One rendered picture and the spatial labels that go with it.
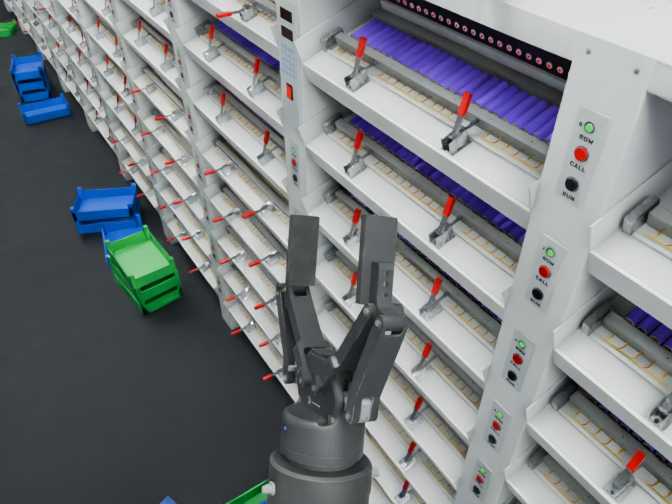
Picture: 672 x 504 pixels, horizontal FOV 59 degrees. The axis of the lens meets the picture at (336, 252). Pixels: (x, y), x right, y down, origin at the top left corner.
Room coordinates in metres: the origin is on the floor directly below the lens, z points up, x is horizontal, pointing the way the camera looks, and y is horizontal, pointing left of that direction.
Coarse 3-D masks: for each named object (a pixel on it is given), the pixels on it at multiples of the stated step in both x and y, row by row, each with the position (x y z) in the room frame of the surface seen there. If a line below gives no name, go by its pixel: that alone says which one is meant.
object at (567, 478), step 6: (546, 456) 0.58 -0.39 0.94; (546, 462) 0.58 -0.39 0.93; (552, 462) 0.57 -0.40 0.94; (552, 468) 0.56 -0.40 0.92; (558, 468) 0.56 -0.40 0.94; (558, 474) 0.55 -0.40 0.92; (564, 474) 0.55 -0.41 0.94; (570, 474) 0.55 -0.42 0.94; (564, 480) 0.54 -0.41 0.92; (570, 480) 0.54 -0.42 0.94; (576, 480) 0.53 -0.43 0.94; (570, 486) 0.53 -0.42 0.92; (576, 486) 0.52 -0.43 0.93; (582, 486) 0.52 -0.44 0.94; (564, 492) 0.52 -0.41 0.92; (576, 492) 0.52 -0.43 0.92; (582, 492) 0.51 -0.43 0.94; (588, 492) 0.51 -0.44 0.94; (582, 498) 0.51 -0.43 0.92; (588, 498) 0.50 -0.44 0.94; (594, 498) 0.50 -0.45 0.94
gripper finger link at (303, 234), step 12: (300, 216) 0.46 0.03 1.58; (312, 216) 0.47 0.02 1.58; (300, 228) 0.46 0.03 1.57; (312, 228) 0.46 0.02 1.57; (288, 240) 0.45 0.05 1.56; (300, 240) 0.45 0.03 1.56; (312, 240) 0.45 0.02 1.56; (288, 252) 0.44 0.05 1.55; (300, 252) 0.44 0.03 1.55; (312, 252) 0.45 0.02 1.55; (288, 264) 0.43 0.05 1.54; (300, 264) 0.43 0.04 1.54; (312, 264) 0.44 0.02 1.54; (288, 276) 0.42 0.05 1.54; (300, 276) 0.43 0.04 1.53; (312, 276) 0.43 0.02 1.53
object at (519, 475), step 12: (528, 456) 0.59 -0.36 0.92; (540, 456) 0.58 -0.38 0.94; (516, 468) 0.57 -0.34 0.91; (528, 468) 0.58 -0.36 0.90; (540, 468) 0.57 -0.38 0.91; (516, 480) 0.56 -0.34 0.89; (528, 480) 0.56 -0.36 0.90; (540, 480) 0.55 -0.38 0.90; (552, 480) 0.55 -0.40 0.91; (516, 492) 0.54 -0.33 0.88; (528, 492) 0.54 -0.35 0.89; (540, 492) 0.53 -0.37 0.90; (552, 492) 0.53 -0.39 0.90
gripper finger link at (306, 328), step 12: (276, 288) 0.42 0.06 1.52; (288, 288) 0.42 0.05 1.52; (288, 300) 0.41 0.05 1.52; (300, 300) 0.41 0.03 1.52; (312, 300) 0.41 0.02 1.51; (288, 312) 0.40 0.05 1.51; (300, 312) 0.40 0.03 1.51; (312, 312) 0.40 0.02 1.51; (300, 324) 0.38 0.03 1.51; (312, 324) 0.39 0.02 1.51; (300, 336) 0.37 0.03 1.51; (312, 336) 0.37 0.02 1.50; (300, 348) 0.36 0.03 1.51; (300, 360) 0.35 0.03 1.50; (300, 372) 0.33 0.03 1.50; (300, 384) 0.33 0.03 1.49
